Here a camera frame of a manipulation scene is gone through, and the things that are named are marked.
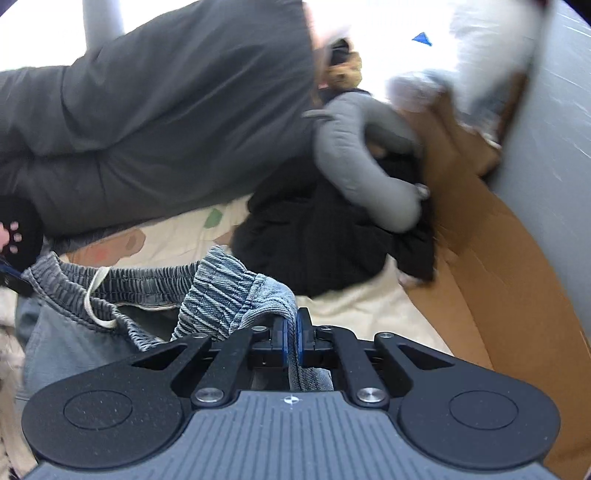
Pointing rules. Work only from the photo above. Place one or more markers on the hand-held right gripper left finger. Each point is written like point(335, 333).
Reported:
point(282, 344)

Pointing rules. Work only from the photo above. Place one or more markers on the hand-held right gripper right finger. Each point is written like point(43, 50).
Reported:
point(301, 339)

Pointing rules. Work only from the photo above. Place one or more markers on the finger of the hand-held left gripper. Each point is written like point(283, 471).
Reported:
point(14, 280)

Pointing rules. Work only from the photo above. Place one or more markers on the black pink paw cloth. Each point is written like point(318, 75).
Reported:
point(27, 221)

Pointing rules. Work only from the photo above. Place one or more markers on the cream bear print bed sheet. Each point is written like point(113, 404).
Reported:
point(360, 309)

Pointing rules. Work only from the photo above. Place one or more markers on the white black fluffy toy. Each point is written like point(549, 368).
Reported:
point(9, 378)

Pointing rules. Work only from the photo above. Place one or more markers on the black clothing pile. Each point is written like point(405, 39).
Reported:
point(314, 240)

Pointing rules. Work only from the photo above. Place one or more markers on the grey neck pillow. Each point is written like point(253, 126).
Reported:
point(351, 161)

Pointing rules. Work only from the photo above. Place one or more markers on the large brown cardboard sheet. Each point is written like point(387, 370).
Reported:
point(508, 277)

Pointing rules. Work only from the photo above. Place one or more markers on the dark grey pillow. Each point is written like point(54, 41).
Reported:
point(161, 115)

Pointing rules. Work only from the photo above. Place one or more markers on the brown teddy bear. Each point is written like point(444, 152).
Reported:
point(344, 74)

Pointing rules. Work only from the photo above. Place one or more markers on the crumpled clear plastic bag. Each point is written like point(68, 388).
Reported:
point(415, 90)

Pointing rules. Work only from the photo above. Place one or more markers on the grey plastic-wrapped board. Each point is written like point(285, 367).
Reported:
point(554, 161)

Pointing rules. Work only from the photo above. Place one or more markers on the blue plastic scrap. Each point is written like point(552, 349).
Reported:
point(422, 39)

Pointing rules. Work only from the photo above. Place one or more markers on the white pillow in plastic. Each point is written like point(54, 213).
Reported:
point(489, 46)

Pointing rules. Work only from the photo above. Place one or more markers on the grey window frame bar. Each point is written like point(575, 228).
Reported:
point(104, 21)

